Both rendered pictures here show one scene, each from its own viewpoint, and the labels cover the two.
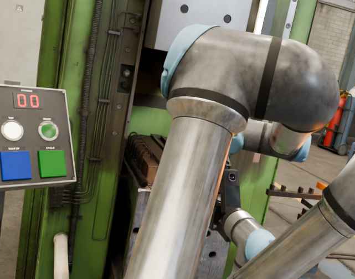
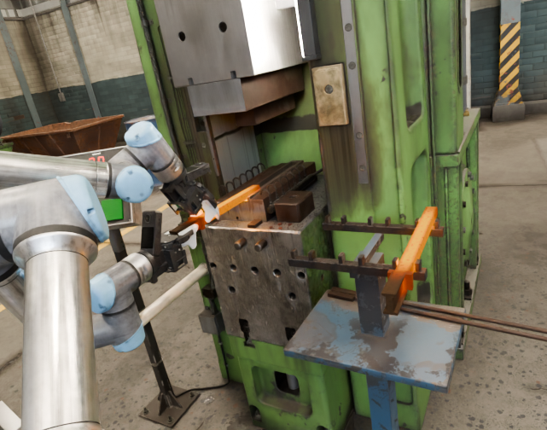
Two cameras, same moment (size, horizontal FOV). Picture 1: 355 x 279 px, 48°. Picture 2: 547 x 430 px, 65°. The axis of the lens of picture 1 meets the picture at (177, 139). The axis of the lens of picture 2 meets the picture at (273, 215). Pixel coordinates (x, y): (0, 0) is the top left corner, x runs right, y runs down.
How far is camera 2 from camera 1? 1.26 m
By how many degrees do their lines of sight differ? 49
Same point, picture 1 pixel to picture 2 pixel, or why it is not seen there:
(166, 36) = (178, 71)
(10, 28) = not seen: hidden behind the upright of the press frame
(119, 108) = (206, 147)
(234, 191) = (148, 233)
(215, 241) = (289, 281)
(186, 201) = not seen: outside the picture
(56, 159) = (114, 206)
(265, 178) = (386, 203)
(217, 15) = (212, 27)
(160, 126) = (309, 149)
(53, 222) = (194, 253)
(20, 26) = not seen: hidden behind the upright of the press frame
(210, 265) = (295, 308)
